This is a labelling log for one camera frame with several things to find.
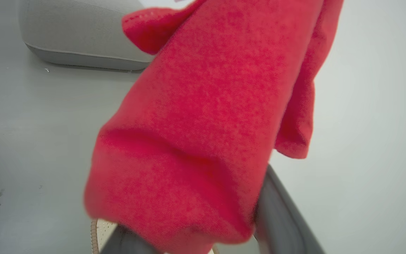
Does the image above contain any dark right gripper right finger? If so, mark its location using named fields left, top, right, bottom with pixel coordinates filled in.
left=253, top=164, right=326, bottom=254

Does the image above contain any grey fabric sofa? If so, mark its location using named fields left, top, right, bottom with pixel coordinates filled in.
left=19, top=0, right=156, bottom=72

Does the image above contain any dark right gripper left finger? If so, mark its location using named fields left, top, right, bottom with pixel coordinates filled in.
left=100, top=224, right=165, bottom=254

